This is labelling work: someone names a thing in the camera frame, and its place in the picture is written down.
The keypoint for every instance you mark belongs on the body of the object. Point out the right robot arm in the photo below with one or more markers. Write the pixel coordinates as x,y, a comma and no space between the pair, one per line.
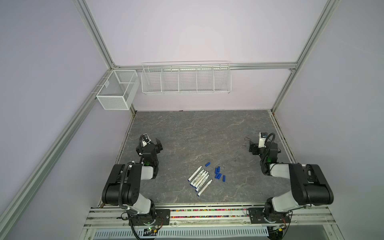
309,186

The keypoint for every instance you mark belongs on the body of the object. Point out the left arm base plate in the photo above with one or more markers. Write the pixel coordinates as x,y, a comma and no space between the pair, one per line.
157,217

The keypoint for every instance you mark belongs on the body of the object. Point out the white marker pen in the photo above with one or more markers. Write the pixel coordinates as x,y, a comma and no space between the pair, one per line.
202,183
201,180
194,174
205,187
197,177

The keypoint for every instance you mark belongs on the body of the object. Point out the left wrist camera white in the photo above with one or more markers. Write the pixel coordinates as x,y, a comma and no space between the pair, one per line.
145,140

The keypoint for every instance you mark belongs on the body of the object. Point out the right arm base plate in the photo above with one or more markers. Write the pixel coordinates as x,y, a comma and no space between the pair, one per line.
261,216

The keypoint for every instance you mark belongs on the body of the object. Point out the white wire shelf basket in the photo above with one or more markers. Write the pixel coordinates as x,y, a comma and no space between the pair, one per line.
186,77

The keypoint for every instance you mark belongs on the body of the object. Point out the white vented cable duct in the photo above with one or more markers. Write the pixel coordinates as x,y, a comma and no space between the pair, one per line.
183,233

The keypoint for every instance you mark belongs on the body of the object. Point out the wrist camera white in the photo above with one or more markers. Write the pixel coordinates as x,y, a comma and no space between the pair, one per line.
262,139
145,140

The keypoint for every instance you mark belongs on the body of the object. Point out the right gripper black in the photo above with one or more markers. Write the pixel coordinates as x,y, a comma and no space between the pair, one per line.
256,149

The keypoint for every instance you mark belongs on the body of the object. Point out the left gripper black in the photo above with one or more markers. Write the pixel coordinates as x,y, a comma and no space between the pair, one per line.
151,147

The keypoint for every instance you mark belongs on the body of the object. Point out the white mesh box basket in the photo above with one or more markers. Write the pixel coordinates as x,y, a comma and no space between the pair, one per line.
119,90

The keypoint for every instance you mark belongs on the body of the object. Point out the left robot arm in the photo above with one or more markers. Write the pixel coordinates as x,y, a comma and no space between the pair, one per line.
122,188

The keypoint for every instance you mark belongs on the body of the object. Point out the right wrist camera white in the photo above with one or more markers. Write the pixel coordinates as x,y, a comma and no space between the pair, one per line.
262,139

